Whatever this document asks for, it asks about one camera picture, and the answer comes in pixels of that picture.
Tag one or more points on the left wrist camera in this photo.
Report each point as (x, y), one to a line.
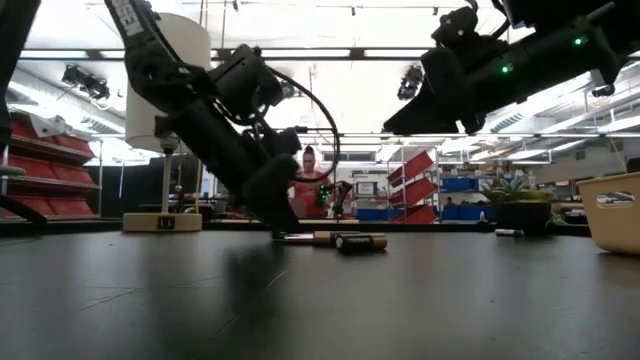
(275, 142)

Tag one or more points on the black ceiling camera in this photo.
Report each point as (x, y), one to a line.
(411, 80)

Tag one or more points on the black diagonal frame strut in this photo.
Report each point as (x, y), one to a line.
(25, 210)

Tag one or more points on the background wooden table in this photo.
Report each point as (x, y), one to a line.
(340, 221)

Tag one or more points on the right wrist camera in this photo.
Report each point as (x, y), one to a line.
(462, 27)

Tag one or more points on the blue bin shelf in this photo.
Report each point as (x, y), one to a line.
(460, 212)

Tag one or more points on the tilted red bin rack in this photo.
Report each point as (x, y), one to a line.
(417, 192)

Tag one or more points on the potted succulent plant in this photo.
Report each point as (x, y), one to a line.
(522, 215)

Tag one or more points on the background robot arm green light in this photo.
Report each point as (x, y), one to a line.
(336, 197)

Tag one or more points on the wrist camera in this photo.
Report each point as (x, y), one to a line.
(462, 27)
(275, 142)

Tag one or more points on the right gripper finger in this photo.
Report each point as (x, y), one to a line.
(417, 117)

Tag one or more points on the small screen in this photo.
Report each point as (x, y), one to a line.
(366, 188)

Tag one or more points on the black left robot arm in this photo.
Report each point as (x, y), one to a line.
(150, 75)

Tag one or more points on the wooden workbench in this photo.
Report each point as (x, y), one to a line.
(565, 205)

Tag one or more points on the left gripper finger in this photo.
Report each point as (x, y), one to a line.
(285, 220)

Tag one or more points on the black metal frame stand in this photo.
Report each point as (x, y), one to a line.
(301, 129)

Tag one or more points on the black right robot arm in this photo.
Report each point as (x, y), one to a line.
(600, 35)

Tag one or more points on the person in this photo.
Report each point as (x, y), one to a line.
(312, 190)

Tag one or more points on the red bin shelving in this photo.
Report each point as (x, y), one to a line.
(50, 172)

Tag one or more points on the blue crates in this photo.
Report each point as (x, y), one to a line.
(377, 214)

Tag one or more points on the white shade wooden base lamp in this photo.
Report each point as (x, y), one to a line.
(142, 125)

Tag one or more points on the yellow plastic bin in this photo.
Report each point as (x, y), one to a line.
(612, 225)

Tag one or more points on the black copper AA battery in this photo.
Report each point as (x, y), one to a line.
(325, 237)
(360, 243)

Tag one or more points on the black ceiling light rail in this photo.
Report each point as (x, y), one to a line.
(357, 52)

